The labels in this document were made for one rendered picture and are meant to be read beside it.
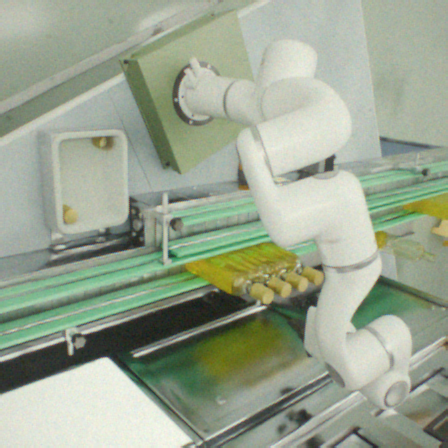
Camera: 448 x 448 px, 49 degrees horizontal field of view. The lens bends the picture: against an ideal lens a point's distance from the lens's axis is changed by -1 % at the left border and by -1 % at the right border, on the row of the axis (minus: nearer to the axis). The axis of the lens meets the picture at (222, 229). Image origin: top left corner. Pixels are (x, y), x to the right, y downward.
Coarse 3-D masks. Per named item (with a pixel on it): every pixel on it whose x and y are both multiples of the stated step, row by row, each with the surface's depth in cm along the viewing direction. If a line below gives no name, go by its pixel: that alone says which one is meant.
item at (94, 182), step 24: (72, 144) 112; (120, 144) 113; (72, 168) 114; (96, 168) 118; (120, 168) 115; (72, 192) 115; (96, 192) 119; (120, 192) 117; (96, 216) 118; (120, 216) 118
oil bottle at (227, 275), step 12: (192, 264) 126; (204, 264) 122; (216, 264) 119; (228, 264) 120; (204, 276) 123; (216, 276) 119; (228, 276) 115; (240, 276) 114; (252, 276) 116; (228, 288) 116; (240, 288) 114
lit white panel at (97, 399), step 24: (48, 384) 97; (72, 384) 98; (96, 384) 98; (120, 384) 98; (0, 408) 90; (24, 408) 90; (48, 408) 91; (72, 408) 91; (96, 408) 91; (120, 408) 92; (144, 408) 92; (0, 432) 84; (24, 432) 85; (48, 432) 85; (72, 432) 85; (96, 432) 85; (120, 432) 86; (144, 432) 86; (168, 432) 86
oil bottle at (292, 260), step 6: (252, 246) 133; (258, 246) 132; (264, 246) 132; (270, 246) 133; (276, 246) 133; (270, 252) 129; (276, 252) 129; (282, 252) 129; (288, 252) 129; (282, 258) 126; (288, 258) 125; (294, 258) 126; (300, 258) 126; (288, 264) 124; (294, 264) 124; (288, 270) 125; (294, 270) 125
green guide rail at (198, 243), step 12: (432, 180) 201; (444, 180) 203; (384, 192) 179; (396, 192) 181; (408, 192) 181; (420, 192) 182; (372, 204) 163; (228, 228) 134; (240, 228) 135; (252, 228) 136; (264, 228) 135; (180, 240) 124; (192, 240) 125; (204, 240) 125; (216, 240) 125; (228, 240) 125; (240, 240) 128; (180, 252) 116; (192, 252) 118
